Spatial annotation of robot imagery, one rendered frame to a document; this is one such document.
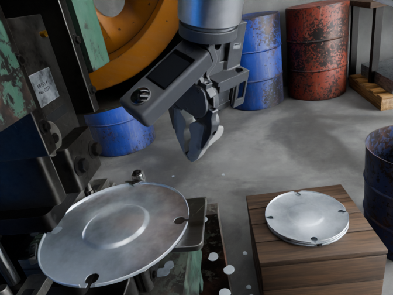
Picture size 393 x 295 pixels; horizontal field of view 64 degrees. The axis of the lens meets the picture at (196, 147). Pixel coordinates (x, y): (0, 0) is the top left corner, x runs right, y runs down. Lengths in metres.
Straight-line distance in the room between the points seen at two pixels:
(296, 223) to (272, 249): 0.14
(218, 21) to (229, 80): 0.08
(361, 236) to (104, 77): 0.95
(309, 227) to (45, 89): 0.95
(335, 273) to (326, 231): 0.13
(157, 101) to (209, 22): 0.10
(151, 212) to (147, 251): 0.11
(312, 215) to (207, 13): 0.99
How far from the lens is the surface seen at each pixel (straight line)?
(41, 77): 0.57
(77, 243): 0.65
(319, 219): 1.23
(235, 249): 1.66
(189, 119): 0.46
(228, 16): 0.37
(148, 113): 0.36
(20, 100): 0.44
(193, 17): 0.37
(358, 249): 1.18
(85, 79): 0.62
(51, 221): 0.57
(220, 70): 0.43
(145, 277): 0.67
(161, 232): 0.60
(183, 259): 0.74
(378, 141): 1.68
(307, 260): 1.13
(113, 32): 0.89
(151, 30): 0.82
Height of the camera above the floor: 1.16
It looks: 26 degrees down
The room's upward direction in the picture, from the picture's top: 10 degrees counter-clockwise
